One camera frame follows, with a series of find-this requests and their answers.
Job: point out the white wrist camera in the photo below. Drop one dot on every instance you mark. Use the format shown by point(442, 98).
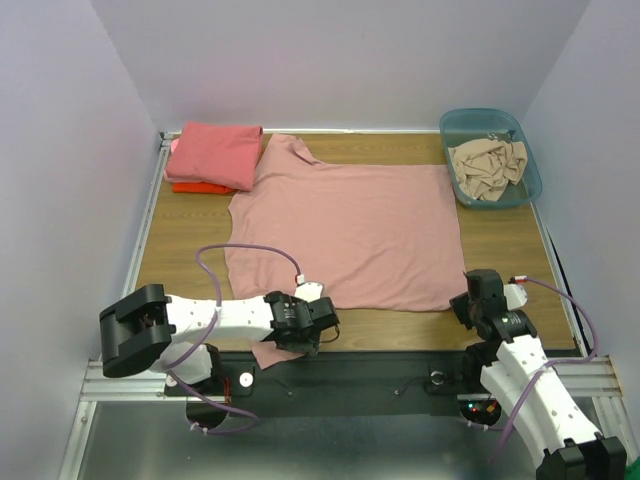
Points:
point(308, 291)
point(515, 293)

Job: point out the folded red shirt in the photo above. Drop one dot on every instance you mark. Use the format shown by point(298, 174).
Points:
point(201, 188)

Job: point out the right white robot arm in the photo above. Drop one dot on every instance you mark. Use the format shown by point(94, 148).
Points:
point(510, 363)

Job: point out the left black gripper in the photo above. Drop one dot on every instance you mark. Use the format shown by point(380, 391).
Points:
point(309, 346)

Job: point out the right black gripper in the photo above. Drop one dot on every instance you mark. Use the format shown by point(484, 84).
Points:
point(461, 306)

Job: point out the teal plastic bin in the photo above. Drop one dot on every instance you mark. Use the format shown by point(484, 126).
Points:
point(461, 125)

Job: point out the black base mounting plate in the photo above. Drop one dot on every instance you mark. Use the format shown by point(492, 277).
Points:
point(355, 384)

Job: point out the green cloth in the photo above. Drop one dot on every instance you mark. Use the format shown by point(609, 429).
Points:
point(632, 471)

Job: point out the folded salmon pink shirt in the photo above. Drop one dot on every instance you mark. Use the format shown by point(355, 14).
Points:
point(215, 154)

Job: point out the aluminium table frame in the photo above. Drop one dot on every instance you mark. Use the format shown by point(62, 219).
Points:
point(128, 429)

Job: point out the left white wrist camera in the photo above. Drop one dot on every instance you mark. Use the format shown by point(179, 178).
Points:
point(308, 291)

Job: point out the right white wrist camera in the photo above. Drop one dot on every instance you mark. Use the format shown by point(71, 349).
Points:
point(515, 293)

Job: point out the beige crumpled shirt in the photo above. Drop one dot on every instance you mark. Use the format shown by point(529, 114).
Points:
point(485, 167)

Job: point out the dusty pink t shirt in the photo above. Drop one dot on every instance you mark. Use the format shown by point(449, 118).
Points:
point(383, 240)

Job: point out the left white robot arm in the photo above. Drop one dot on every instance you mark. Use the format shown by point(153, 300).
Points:
point(149, 330)

